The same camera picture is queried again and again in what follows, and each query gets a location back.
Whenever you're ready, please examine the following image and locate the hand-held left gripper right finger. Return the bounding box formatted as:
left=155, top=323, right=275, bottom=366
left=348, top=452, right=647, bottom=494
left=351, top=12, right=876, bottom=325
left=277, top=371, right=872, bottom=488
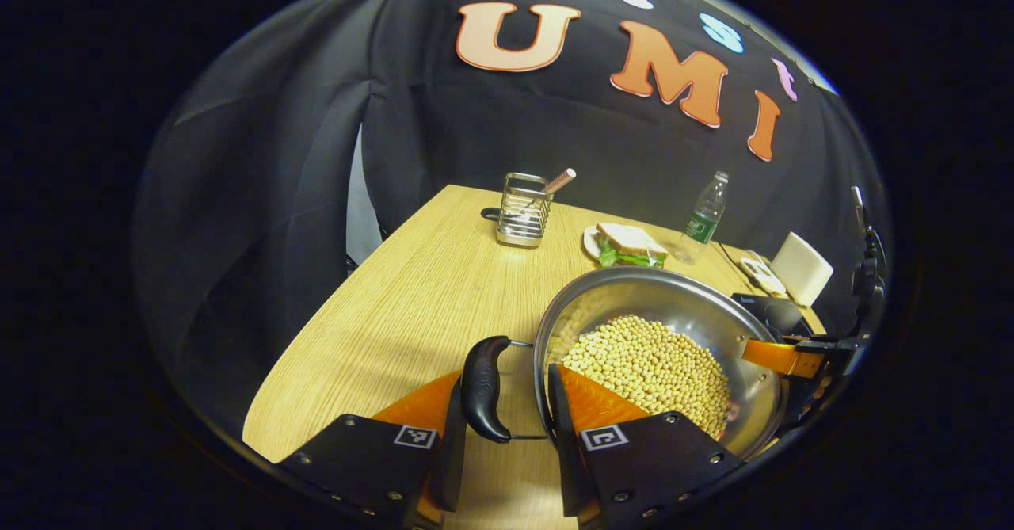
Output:
left=547, top=362, right=747, bottom=528

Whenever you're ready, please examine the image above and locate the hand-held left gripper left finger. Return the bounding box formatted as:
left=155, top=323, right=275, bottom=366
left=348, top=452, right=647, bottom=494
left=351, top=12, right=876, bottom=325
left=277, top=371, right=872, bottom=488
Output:
left=277, top=369, right=468, bottom=527

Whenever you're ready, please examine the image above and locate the black induction cooktop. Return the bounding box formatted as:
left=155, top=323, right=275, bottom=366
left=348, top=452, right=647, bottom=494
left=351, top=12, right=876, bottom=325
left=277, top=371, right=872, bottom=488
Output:
left=730, top=292, right=805, bottom=337

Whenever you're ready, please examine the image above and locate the steel pot with black handles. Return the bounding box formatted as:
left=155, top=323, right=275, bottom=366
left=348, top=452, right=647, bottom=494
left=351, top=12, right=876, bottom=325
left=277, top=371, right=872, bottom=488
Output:
left=460, top=267, right=793, bottom=461

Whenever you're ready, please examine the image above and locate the pile of yellow soybeans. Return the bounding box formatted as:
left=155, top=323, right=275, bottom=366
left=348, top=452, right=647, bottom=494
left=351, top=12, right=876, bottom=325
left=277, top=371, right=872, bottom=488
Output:
left=555, top=315, right=731, bottom=440

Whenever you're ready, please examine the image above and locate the clear plastic water bottle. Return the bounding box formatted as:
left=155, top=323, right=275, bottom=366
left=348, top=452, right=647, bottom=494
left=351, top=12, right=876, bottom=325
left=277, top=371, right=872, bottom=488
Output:
left=675, top=170, right=730, bottom=265

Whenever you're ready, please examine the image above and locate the sandwich with lettuce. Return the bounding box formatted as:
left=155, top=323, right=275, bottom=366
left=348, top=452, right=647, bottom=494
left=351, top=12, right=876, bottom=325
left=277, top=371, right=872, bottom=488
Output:
left=597, top=223, right=669, bottom=269

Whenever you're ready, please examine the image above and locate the small white plate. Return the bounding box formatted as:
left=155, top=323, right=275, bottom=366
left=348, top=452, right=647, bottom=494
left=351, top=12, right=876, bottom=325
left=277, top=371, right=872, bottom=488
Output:
left=583, top=226, right=670, bottom=269

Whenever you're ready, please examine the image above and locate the black backdrop cloth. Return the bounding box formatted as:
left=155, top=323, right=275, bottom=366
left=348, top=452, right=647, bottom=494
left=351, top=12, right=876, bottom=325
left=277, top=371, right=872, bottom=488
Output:
left=135, top=0, right=892, bottom=436

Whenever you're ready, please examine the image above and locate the black power cable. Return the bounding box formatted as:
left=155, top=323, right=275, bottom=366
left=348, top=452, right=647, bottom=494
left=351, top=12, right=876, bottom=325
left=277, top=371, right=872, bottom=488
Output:
left=713, top=241, right=751, bottom=275

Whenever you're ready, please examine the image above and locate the wire utensil holder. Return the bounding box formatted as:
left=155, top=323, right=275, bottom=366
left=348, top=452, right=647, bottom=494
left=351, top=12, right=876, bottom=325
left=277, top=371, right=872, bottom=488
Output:
left=496, top=172, right=554, bottom=249

